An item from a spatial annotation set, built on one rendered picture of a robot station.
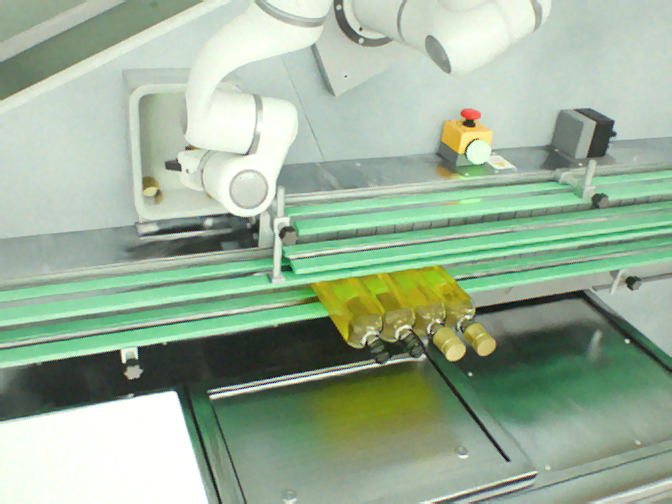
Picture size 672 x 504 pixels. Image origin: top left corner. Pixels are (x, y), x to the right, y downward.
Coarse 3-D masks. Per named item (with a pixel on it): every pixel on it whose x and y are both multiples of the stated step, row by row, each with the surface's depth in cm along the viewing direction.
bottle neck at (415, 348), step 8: (400, 328) 112; (408, 328) 111; (400, 336) 111; (408, 336) 110; (416, 336) 110; (408, 344) 109; (416, 344) 108; (424, 344) 109; (408, 352) 109; (416, 352) 110; (424, 352) 109
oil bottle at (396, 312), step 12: (372, 276) 121; (384, 276) 121; (372, 288) 118; (384, 288) 118; (396, 288) 119; (372, 300) 116; (384, 300) 115; (396, 300) 115; (384, 312) 113; (396, 312) 113; (408, 312) 113; (384, 324) 113; (396, 324) 112; (408, 324) 112; (384, 336) 113
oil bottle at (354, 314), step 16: (320, 288) 121; (336, 288) 117; (352, 288) 117; (336, 304) 115; (352, 304) 113; (368, 304) 114; (336, 320) 116; (352, 320) 110; (368, 320) 110; (352, 336) 111
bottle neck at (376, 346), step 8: (368, 336) 109; (376, 336) 109; (368, 344) 108; (376, 344) 107; (384, 344) 107; (368, 352) 109; (376, 352) 106; (384, 352) 107; (376, 360) 106; (384, 360) 108
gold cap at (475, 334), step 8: (472, 328) 113; (480, 328) 113; (464, 336) 114; (472, 336) 112; (480, 336) 111; (488, 336) 111; (472, 344) 112; (480, 344) 111; (488, 344) 111; (480, 352) 111; (488, 352) 112
